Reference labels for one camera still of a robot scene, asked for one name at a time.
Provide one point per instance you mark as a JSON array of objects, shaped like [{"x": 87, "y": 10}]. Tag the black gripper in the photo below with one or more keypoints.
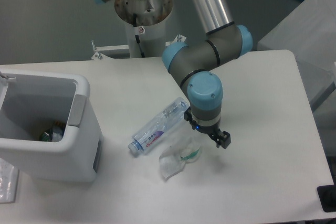
[{"x": 209, "y": 127}]

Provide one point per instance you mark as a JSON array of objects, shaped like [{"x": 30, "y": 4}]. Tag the white plastic trash can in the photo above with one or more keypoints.
[{"x": 31, "y": 101}]

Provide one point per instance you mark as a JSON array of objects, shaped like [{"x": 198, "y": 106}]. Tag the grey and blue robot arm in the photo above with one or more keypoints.
[{"x": 190, "y": 66}]

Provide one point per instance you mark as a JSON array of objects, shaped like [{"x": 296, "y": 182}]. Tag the grey covered side table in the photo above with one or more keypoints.
[{"x": 309, "y": 33}]

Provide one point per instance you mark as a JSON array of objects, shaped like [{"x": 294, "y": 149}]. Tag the white metal mounting bracket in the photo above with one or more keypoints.
[{"x": 115, "y": 52}]

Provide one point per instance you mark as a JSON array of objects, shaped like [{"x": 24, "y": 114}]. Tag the clear plastic wrapper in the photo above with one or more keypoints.
[{"x": 173, "y": 160}]

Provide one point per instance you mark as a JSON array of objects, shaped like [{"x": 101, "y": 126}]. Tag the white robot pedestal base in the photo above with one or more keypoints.
[{"x": 145, "y": 25}]

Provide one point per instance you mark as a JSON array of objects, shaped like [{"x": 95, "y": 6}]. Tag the black device at right edge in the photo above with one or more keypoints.
[{"x": 326, "y": 195}]

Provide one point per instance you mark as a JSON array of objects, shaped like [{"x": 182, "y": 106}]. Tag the clear plastic water bottle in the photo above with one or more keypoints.
[{"x": 149, "y": 135}]

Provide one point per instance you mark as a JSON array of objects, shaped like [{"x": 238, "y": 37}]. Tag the trash inside the can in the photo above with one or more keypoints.
[{"x": 53, "y": 134}]

